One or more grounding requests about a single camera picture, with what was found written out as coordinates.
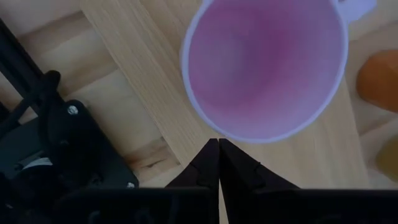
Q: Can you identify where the pink mug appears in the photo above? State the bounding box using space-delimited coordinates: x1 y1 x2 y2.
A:
180 0 379 145

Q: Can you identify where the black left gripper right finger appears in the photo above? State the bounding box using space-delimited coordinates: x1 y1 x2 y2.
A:
219 138 301 190

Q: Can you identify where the orange mug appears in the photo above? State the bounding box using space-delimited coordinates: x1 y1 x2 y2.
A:
355 49 398 114

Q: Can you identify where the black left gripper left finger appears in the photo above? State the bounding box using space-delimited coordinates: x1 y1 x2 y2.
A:
165 138 220 190

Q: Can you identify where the black aluminium rig frame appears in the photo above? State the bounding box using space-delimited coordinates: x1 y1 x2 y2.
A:
0 17 62 131

